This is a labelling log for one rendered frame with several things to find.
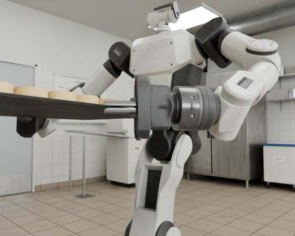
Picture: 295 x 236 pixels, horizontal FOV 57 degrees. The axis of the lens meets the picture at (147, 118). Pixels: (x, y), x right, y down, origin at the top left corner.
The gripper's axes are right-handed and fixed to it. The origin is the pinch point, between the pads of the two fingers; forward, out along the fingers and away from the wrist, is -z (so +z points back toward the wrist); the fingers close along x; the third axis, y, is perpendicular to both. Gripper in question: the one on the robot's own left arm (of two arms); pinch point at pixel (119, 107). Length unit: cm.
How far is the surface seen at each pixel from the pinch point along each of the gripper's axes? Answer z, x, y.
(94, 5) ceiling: -6, 202, -385
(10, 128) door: -133, 3, -402
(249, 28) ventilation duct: 247, 169, -352
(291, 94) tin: 334, 64, -368
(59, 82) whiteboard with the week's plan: -66, 85, -442
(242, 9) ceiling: 234, 201, -351
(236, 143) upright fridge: 239, -22, -386
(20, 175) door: -118, -70, -412
